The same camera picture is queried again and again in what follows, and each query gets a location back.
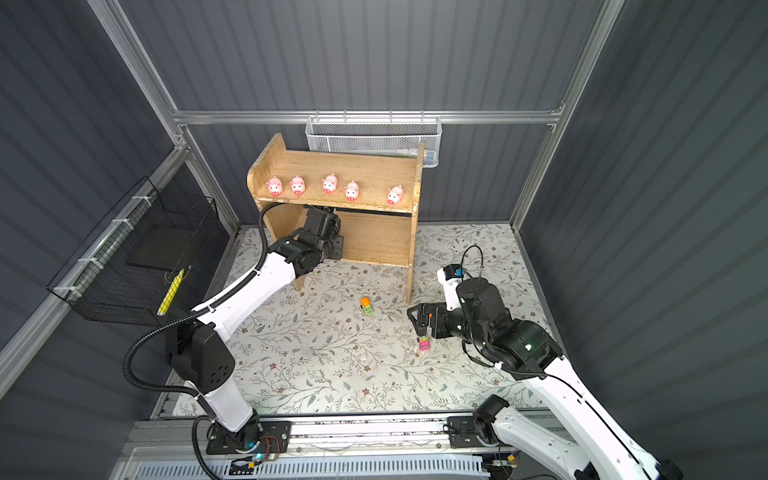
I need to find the pink green toy truck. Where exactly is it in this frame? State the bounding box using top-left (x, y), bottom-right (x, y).
top-left (418, 336), bottom-right (431, 352)

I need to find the pink pig toy front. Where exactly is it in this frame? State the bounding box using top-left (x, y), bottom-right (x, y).
top-left (321, 174), bottom-right (338, 194)

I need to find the pink pig toy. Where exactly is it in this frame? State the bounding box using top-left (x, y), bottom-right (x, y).
top-left (344, 181), bottom-right (360, 202)
top-left (321, 174), bottom-right (338, 194)
top-left (266, 176), bottom-right (284, 197)
top-left (387, 185), bottom-right (404, 205)
top-left (289, 176), bottom-right (306, 196)

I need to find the orange green mixer truck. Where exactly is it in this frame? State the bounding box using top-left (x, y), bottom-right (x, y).
top-left (360, 297), bottom-right (374, 316)

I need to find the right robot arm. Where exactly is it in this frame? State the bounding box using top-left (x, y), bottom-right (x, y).
top-left (407, 278), bottom-right (683, 479)

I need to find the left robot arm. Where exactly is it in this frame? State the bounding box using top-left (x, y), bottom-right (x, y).
top-left (122, 204), bottom-right (343, 450)

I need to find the wooden two-tier shelf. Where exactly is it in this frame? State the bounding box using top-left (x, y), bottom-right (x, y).
top-left (247, 133), bottom-right (424, 301)

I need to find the white vented cover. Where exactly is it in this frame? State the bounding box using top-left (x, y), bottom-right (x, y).
top-left (134, 454), bottom-right (490, 480)

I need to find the yellow corn toy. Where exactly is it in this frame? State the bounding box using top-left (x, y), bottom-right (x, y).
top-left (156, 269), bottom-right (185, 317)

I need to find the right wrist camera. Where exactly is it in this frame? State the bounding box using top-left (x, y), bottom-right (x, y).
top-left (437, 264), bottom-right (463, 312)

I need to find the white wire mesh basket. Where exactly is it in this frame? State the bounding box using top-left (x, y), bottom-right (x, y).
top-left (305, 118), bottom-right (443, 168)

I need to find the black wire basket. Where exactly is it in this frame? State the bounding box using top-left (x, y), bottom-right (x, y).
top-left (48, 183), bottom-right (228, 326)

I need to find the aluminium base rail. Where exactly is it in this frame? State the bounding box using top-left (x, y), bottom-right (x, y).
top-left (128, 409), bottom-right (607, 457)

